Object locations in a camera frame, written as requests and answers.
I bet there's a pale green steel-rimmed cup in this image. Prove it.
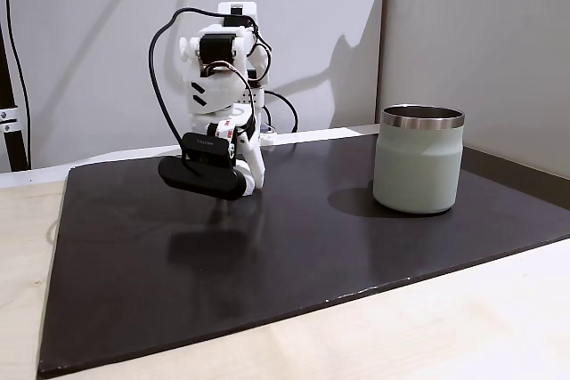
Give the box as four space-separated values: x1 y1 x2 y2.
371 104 466 215

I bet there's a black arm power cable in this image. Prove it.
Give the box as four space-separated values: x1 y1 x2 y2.
262 89 299 134

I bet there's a black table mat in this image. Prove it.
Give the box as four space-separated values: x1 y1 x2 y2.
36 133 570 376

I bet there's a black webcam cable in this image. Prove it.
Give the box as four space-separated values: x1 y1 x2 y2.
148 6 250 176

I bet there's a black stand with white bracket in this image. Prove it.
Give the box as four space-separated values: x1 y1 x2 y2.
0 19 33 173

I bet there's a black oval webcam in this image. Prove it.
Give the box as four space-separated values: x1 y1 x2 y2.
158 131 247 201

